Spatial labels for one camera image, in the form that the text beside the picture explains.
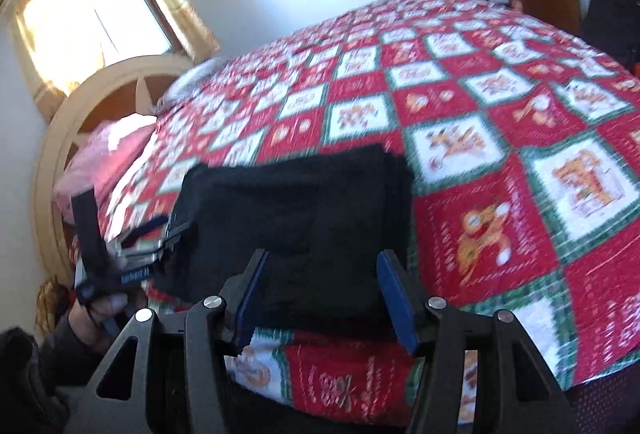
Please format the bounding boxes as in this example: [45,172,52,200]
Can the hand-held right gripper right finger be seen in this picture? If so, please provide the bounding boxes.
[377,250,586,434]

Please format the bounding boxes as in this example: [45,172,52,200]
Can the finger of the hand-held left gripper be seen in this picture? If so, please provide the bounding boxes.
[122,213,193,251]

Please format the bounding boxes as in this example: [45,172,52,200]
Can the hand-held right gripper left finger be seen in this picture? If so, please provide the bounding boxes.
[65,249,270,434]

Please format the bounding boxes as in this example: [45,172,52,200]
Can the black pants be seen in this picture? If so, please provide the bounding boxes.
[150,143,416,330]

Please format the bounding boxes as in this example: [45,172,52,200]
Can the person's left forearm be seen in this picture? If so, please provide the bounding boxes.
[37,309,108,365]

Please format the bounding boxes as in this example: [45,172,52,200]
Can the person's left hand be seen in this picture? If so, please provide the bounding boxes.
[70,293,133,340]

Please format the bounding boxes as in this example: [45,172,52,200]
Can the woven basket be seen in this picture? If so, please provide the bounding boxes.
[35,277,71,335]

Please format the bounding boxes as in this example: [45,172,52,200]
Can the pink pillow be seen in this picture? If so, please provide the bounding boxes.
[54,114,158,215]

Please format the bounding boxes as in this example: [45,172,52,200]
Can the person's dark clothing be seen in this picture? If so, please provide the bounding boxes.
[0,326,71,434]

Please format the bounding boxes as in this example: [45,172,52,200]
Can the cream wooden headboard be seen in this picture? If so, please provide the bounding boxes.
[32,55,196,285]

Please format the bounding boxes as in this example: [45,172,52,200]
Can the grey striped pillow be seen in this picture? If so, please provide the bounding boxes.
[160,57,236,108]

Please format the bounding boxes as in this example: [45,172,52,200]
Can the red printed checkered blanket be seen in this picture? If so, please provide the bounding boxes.
[97,0,640,425]

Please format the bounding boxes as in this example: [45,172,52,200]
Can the window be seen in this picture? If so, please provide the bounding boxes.
[80,0,173,65]

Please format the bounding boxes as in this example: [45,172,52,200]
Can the black bag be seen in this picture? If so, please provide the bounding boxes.
[580,0,640,65]

